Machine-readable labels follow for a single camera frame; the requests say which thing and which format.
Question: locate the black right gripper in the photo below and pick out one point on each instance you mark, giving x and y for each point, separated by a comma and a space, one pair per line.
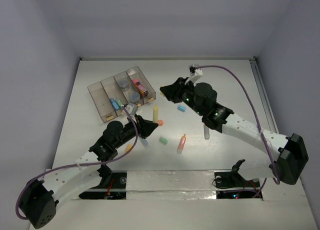
173, 92

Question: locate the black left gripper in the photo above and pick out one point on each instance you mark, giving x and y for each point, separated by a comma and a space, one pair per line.
140, 126

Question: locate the blue highlighter cap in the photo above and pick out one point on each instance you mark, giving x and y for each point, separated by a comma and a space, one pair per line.
181, 108

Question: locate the yellow highlighter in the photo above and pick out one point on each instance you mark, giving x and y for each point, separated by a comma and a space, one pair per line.
155, 114

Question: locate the clear paperclip jar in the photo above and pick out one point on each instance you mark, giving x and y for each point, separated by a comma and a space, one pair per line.
134, 97
123, 84

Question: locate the pink capped pen tube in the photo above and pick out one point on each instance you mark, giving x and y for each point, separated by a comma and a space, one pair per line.
142, 90

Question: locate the blue highlighter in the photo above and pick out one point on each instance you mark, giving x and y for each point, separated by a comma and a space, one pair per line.
145, 143
114, 103

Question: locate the green capped highlighter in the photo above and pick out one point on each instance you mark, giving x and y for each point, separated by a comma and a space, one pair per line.
120, 103

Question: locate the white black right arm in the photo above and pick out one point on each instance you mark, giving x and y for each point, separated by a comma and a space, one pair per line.
289, 153

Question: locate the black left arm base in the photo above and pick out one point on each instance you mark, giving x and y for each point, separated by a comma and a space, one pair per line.
112, 180

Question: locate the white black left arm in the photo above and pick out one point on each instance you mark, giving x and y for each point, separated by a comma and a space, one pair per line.
43, 196

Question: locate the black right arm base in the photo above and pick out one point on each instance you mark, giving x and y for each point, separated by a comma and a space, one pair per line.
232, 179

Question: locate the green highlighter cap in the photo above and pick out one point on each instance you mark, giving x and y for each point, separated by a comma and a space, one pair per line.
163, 141

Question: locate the orange yellow highlighter cap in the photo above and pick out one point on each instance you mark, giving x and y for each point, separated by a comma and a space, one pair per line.
128, 147

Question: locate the orange highlighter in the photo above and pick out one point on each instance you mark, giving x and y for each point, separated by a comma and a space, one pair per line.
181, 144

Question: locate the smoky clear drawer organizer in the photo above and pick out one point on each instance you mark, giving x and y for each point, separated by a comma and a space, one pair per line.
103, 90

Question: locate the grey highlighter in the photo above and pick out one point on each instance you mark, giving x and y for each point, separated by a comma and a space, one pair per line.
206, 131

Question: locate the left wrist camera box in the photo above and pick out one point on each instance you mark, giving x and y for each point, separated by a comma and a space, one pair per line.
131, 108

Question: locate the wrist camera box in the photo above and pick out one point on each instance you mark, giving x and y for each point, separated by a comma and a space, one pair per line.
131, 108
195, 73

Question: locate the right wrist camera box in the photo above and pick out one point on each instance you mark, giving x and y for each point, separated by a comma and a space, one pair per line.
195, 73

